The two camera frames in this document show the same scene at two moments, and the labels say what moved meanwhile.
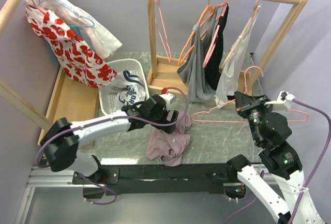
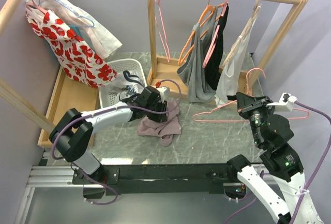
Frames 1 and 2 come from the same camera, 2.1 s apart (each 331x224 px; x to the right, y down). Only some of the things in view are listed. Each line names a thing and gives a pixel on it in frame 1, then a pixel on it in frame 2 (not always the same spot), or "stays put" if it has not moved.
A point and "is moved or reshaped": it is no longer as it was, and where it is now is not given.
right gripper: [243, 101] stays put
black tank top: [213, 70] stays put
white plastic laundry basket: [109, 99] stays put
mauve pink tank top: [169, 147] is moved or reshaped
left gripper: [165, 114] to [160, 117]
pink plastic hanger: [217, 29] stays put
